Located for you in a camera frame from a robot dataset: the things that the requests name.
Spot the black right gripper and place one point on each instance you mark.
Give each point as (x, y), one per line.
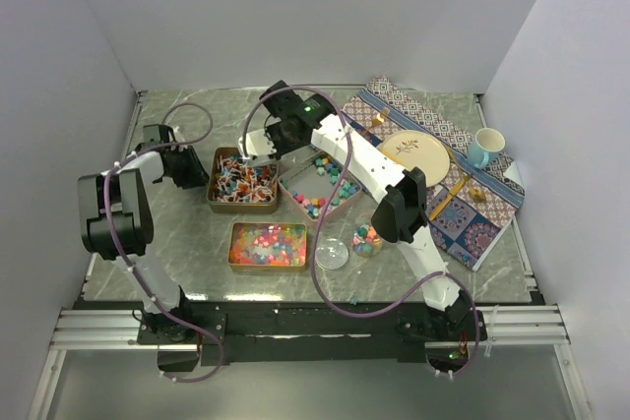
(270, 131)

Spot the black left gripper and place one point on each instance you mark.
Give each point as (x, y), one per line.
(197, 174)

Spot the metal candy scoop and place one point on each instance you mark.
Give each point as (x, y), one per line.
(254, 161)

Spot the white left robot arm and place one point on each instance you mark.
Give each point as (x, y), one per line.
(115, 216)

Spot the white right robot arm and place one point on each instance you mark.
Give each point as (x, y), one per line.
(400, 195)

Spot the pink tin with star candies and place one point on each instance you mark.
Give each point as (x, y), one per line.
(314, 187)

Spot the gold tin with lollipops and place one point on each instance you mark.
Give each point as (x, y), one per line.
(235, 187)

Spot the gold fork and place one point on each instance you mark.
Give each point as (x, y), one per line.
(377, 121)

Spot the gold tin with gummy stars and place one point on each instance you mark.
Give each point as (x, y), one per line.
(280, 247)

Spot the cream yellow plate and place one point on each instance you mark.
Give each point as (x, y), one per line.
(412, 149)

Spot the clear jar lid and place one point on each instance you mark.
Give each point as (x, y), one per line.
(331, 254)

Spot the clear plastic candy jar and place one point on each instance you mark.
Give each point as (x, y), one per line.
(365, 241)

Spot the light blue mug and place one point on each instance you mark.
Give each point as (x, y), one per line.
(486, 144)

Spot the patterned placemat cloth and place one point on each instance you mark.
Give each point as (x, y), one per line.
(469, 208)

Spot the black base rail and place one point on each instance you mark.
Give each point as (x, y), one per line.
(245, 332)

